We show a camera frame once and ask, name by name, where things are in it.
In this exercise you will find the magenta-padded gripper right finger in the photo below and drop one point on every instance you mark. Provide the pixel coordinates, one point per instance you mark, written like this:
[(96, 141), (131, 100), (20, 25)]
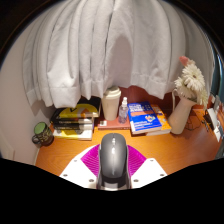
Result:
[(148, 170)]

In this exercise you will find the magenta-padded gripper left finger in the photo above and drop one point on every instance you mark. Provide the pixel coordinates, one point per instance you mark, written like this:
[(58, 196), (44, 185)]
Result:
[(79, 171)]

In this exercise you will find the dark grey computer mouse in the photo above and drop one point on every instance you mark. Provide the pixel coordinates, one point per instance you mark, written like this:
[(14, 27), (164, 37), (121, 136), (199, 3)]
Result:
[(113, 160)]

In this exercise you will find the black and white book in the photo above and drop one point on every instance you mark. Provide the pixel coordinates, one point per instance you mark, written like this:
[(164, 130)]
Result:
[(71, 126)]

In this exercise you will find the thin black book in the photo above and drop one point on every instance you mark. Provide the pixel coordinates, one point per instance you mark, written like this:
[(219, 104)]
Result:
[(71, 121)]

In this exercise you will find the orange book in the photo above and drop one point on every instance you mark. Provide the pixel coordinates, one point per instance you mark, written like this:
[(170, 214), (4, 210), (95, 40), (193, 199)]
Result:
[(163, 121)]

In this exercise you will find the dark green mug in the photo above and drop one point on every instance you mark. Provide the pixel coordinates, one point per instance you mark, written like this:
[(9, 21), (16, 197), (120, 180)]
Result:
[(43, 133)]

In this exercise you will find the blue book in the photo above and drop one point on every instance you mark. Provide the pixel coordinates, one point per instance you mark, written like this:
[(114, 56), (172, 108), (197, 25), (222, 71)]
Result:
[(144, 117)]

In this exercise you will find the dark red book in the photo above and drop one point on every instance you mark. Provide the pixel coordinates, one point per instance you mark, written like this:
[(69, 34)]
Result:
[(111, 125)]

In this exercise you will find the black and yellow book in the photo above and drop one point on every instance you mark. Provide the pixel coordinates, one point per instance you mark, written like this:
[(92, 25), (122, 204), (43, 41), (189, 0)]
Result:
[(80, 110)]

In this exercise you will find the clear spray bottle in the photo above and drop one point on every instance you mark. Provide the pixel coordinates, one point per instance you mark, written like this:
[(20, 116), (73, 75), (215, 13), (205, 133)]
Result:
[(123, 113)]

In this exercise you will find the cream lidded tumbler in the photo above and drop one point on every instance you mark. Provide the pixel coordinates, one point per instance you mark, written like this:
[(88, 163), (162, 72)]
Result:
[(111, 105)]

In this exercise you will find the white flat device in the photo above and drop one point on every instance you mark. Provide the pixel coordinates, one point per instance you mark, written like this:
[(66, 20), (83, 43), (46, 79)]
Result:
[(213, 121)]

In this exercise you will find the window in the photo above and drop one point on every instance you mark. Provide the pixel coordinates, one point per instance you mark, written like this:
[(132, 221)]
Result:
[(218, 80)]

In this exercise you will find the white pleated curtain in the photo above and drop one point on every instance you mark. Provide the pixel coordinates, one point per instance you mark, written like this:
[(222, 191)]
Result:
[(110, 46)]

